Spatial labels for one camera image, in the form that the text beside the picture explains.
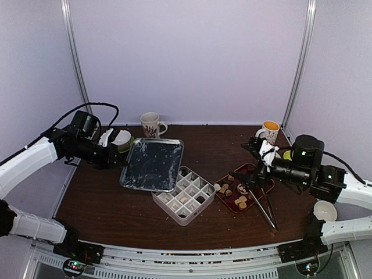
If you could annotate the metal tongs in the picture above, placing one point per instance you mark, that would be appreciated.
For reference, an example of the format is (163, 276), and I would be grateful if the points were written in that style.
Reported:
(267, 212)

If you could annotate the green saucer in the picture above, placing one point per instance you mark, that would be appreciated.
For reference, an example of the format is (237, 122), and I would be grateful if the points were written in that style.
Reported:
(124, 147)

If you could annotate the red chocolate tray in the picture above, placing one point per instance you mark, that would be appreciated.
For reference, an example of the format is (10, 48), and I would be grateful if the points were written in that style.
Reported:
(233, 190)

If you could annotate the right aluminium frame post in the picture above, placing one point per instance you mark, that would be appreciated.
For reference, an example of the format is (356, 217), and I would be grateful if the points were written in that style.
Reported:
(300, 68)

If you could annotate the lime green bowl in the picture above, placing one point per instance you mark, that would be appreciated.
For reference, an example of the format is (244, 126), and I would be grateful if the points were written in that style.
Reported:
(287, 155)

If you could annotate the white divided tin box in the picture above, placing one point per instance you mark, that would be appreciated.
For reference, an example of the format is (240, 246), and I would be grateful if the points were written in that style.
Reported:
(190, 197)

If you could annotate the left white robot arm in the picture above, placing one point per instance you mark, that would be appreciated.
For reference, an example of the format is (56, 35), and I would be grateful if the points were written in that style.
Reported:
(30, 184)

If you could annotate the tall coral print mug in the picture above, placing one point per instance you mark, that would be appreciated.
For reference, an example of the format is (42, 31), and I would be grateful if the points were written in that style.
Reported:
(152, 126)

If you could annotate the white bowl off table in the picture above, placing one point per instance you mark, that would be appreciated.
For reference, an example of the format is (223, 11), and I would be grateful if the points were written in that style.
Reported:
(324, 210)

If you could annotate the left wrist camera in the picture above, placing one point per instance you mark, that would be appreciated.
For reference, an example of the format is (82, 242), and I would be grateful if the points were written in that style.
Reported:
(108, 136)

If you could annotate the bunny print tin lid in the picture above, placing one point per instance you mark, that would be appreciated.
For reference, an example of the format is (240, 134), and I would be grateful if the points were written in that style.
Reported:
(153, 165)

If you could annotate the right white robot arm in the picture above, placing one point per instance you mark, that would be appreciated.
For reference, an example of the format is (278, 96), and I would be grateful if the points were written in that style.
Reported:
(324, 182)

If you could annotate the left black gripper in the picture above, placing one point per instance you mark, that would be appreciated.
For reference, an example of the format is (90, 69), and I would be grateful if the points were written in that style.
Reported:
(107, 162)

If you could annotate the yellow interior mug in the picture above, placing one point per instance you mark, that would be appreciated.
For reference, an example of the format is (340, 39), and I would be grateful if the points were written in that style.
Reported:
(269, 131)

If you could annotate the front metal rail base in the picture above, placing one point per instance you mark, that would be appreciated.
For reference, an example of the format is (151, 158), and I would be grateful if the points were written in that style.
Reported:
(254, 262)

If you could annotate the tan fluted round chocolate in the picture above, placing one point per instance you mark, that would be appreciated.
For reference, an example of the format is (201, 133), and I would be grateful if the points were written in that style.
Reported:
(242, 205)

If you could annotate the white bowl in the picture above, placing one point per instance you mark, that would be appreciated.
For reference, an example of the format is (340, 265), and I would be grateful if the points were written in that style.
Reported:
(122, 137)

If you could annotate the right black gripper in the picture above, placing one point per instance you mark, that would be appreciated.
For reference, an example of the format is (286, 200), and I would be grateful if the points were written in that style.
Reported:
(260, 175)

